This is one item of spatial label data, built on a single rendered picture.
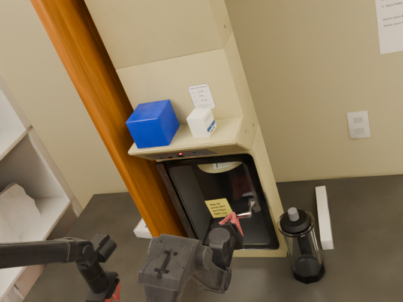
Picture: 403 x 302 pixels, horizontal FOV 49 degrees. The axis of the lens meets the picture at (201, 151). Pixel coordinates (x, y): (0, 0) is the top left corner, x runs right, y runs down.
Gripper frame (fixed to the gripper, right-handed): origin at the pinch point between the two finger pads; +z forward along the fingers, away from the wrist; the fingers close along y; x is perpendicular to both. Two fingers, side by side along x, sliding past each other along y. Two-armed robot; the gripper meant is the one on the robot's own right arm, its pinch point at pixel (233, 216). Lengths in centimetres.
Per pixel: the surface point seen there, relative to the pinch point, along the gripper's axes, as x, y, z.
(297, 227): -19.2, -4.7, -4.1
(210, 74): -12.3, 44.4, 4.8
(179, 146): 0.1, 32.1, -6.1
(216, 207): 6.4, 1.5, 4.2
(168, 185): 18.1, 13.7, 4.2
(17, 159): 124, 20, 48
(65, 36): 16, 69, -2
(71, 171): 99, 5, 49
